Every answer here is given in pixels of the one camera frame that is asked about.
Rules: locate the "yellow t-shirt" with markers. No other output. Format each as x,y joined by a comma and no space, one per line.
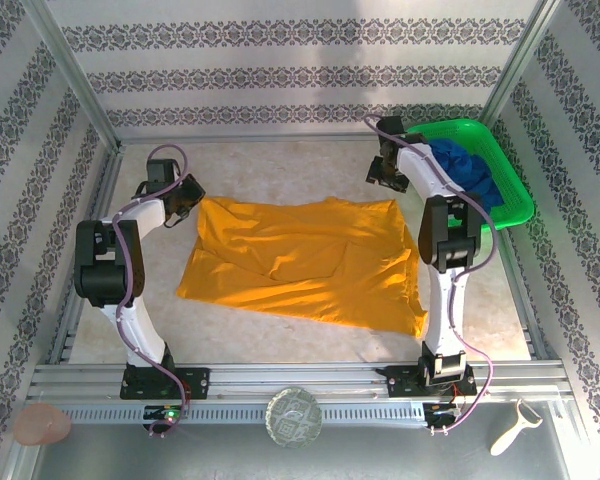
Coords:
305,260

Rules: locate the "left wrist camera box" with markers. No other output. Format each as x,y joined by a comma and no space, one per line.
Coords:
161,171

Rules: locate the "pink translucent cup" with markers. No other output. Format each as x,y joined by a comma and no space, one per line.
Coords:
40,427

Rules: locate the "round patterned glass dish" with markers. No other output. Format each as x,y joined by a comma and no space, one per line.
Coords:
293,417

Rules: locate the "blue cloth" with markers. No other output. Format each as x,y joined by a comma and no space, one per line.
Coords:
470,170

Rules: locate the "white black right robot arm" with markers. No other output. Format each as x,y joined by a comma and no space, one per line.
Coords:
442,310

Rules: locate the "aluminium frame post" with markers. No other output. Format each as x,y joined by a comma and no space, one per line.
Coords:
517,55
70,70

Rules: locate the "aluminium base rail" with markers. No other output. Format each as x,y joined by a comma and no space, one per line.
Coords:
290,375

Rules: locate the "aluminium back rail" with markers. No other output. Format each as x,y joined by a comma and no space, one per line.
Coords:
255,138

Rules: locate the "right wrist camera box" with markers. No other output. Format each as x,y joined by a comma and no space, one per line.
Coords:
392,127

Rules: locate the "green plastic basket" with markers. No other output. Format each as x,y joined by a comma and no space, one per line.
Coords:
510,170

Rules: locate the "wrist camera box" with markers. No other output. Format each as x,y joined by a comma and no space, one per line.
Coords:
392,127
161,171

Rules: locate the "small circuit board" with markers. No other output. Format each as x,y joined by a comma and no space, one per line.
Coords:
442,409
167,413

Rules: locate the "white peeler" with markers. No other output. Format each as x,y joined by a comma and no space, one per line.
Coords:
510,435

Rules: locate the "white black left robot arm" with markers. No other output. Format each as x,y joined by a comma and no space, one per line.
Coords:
140,335

